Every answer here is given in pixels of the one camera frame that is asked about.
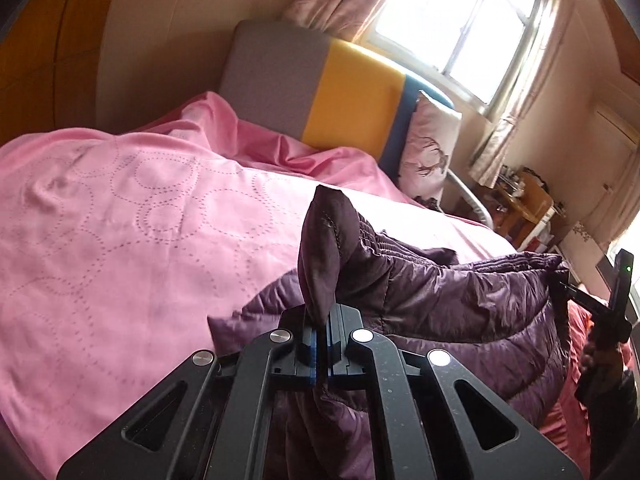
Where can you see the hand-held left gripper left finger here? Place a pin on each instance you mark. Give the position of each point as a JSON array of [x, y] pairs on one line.
[[245, 400]]

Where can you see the cream door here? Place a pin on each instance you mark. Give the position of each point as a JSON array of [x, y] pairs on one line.
[[612, 175]]

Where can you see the purple puffer jacket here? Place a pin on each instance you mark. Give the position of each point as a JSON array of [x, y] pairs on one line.
[[450, 320]]

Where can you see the red cloth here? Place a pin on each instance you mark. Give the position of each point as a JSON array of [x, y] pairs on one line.
[[565, 400]]

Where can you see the person's right hand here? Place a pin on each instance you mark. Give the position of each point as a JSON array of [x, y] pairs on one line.
[[602, 362]]

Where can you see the white deer print pillow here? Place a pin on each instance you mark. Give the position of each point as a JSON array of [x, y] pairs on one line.
[[430, 150]]

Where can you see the window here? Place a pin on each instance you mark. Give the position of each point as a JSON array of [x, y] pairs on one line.
[[455, 15]]

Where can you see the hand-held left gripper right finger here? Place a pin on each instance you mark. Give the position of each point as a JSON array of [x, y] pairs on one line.
[[395, 400]]

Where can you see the white curved bed rail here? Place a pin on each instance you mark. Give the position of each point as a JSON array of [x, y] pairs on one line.
[[475, 200]]

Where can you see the pink dotted blanket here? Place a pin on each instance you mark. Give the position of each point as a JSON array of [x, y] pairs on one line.
[[125, 240]]

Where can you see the cluttered wooden desk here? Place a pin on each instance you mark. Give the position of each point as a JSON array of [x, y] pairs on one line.
[[530, 205]]

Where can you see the wooden wardrobe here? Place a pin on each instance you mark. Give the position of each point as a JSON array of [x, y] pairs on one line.
[[50, 45]]

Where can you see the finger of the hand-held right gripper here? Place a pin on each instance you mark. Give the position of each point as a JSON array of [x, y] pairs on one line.
[[575, 292]]

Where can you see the grey yellow blue headboard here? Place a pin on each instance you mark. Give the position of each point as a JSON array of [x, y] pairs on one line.
[[320, 85]]

